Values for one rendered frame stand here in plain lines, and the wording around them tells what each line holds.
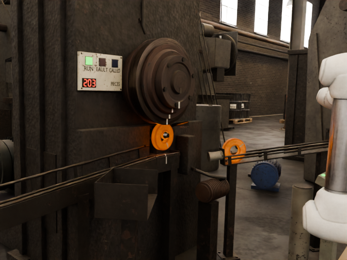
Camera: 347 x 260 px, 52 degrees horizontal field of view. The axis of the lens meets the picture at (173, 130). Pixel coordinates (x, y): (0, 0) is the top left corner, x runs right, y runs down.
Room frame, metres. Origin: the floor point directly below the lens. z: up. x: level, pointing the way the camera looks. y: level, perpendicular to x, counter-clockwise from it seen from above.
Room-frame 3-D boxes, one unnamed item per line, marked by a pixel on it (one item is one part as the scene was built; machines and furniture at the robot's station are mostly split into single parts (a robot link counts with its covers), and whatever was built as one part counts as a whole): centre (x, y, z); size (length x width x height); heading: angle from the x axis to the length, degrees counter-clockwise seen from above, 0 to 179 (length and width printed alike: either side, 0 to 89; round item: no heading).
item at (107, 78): (1.78, 0.37, 1.15); 0.26 x 0.02 x 0.18; 140
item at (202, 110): (4.88, -0.36, 0.45); 0.59 x 0.59 x 0.89
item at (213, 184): (2.13, -0.25, 0.27); 0.22 x 0.13 x 0.53; 140
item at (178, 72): (1.90, -0.01, 1.11); 0.28 x 0.06 x 0.28; 140
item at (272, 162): (3.95, -1.07, 0.17); 0.57 x 0.31 x 0.34; 160
